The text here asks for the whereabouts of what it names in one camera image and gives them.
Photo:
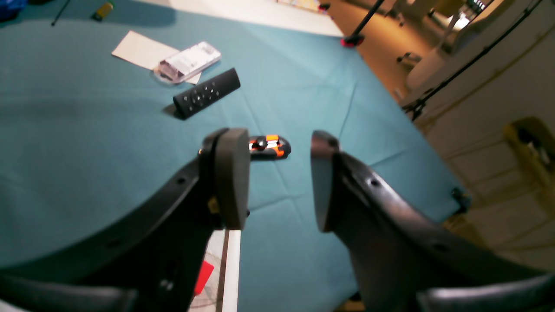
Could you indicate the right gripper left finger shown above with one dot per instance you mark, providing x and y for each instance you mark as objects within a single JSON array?
[{"x": 150, "y": 260}]

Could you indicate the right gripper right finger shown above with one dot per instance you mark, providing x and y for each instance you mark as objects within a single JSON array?
[{"x": 403, "y": 261}]

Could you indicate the black remote control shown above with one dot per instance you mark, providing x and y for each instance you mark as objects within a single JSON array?
[{"x": 203, "y": 95}]

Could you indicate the orange white utility knife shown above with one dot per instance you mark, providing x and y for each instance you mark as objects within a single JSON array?
[{"x": 272, "y": 147}]

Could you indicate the blue table cloth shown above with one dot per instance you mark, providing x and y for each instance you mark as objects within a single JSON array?
[{"x": 86, "y": 137}]

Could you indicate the clear plastic packaged item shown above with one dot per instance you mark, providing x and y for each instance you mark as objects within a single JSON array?
[{"x": 187, "y": 65}]

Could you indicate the white paper sheet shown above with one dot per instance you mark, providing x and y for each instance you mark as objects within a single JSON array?
[{"x": 147, "y": 53}]

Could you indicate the small green yellow battery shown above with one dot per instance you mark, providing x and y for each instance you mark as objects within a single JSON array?
[{"x": 103, "y": 11}]

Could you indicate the thin black rod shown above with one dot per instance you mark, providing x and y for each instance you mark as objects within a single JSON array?
[{"x": 60, "y": 12}]

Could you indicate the blue clamp block black knob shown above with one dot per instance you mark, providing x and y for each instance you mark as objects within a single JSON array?
[{"x": 9, "y": 9}]

